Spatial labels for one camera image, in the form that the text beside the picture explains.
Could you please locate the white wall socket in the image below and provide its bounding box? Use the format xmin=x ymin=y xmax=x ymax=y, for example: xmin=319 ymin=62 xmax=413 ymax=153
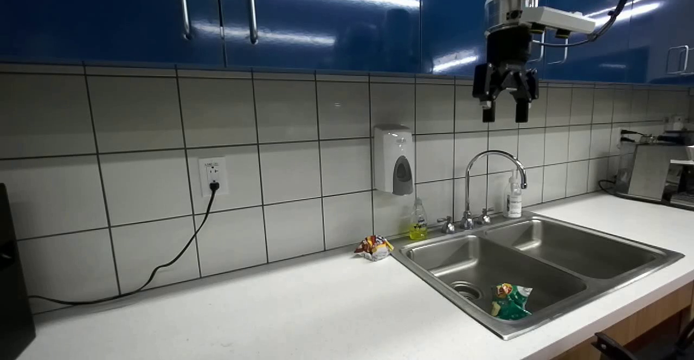
xmin=198 ymin=157 xmax=229 ymax=197

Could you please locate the yellow dish soap bottle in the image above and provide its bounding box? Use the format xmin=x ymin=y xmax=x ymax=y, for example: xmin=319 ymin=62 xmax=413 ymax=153
xmin=409 ymin=198 xmax=428 ymax=241

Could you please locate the red and yellow snack packet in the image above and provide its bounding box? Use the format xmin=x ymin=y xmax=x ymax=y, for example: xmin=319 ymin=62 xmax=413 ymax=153
xmin=354 ymin=235 xmax=394 ymax=262

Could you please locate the black cable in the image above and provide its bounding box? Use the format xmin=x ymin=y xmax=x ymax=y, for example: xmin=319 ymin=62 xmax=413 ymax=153
xmin=28 ymin=182 xmax=220 ymax=306

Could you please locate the stainless steel double sink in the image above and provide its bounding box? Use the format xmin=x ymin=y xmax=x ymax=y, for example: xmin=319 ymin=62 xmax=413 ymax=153
xmin=391 ymin=212 xmax=685 ymax=341

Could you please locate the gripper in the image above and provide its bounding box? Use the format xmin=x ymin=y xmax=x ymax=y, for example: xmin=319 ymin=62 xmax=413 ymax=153
xmin=472 ymin=25 xmax=540 ymax=124

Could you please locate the silver cabinet door handle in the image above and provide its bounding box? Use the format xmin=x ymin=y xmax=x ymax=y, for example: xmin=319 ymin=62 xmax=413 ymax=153
xmin=530 ymin=30 xmax=570 ymax=66
xmin=246 ymin=0 xmax=259 ymax=45
xmin=666 ymin=45 xmax=690 ymax=75
xmin=177 ymin=0 xmax=192 ymax=40

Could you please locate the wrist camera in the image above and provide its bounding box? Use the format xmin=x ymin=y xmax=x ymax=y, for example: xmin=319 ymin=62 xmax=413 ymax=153
xmin=519 ymin=7 xmax=596 ymax=40

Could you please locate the blue cabinet door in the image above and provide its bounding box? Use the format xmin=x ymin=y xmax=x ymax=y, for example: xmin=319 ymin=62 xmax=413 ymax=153
xmin=0 ymin=0 xmax=225 ymax=68
xmin=216 ymin=0 xmax=423 ymax=74

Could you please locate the black appliance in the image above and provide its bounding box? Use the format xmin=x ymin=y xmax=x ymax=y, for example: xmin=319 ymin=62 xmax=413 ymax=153
xmin=0 ymin=183 xmax=36 ymax=360

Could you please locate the blue wall cabinet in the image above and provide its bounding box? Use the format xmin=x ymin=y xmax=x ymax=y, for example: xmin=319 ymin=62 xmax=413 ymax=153
xmin=0 ymin=0 xmax=694 ymax=85

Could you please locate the green snack packet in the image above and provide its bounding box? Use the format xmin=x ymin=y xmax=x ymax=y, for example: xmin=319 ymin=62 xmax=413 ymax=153
xmin=490 ymin=283 xmax=533 ymax=320

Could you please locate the chrome gooseneck tap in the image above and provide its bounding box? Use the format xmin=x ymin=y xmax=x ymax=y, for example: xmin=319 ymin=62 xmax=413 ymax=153
xmin=437 ymin=150 xmax=528 ymax=235

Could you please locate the white pump bottle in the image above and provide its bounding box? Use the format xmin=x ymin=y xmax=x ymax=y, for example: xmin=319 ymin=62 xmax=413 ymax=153
xmin=505 ymin=171 xmax=523 ymax=219

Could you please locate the wall soap dispenser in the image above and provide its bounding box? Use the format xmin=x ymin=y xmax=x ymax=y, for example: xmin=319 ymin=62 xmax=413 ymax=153
xmin=374 ymin=124 xmax=415 ymax=196

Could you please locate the black chair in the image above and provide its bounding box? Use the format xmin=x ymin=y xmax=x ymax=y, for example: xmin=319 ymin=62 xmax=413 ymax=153
xmin=591 ymin=318 xmax=694 ymax=360

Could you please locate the stainless steel coffee machine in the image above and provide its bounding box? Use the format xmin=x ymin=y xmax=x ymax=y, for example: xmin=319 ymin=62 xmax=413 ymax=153
xmin=615 ymin=127 xmax=694 ymax=211

